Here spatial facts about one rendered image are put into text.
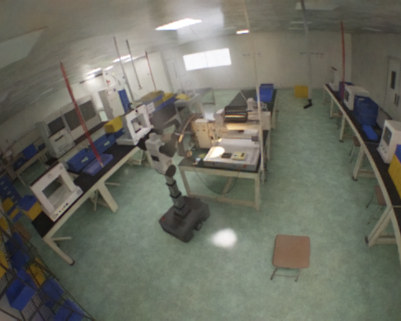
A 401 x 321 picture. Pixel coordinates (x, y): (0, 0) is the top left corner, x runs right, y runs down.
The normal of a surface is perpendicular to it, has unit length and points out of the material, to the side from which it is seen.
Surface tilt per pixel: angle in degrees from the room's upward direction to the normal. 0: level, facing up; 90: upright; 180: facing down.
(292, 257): 2
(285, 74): 90
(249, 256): 0
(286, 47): 90
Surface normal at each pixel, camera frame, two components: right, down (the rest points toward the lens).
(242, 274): -0.20, -0.82
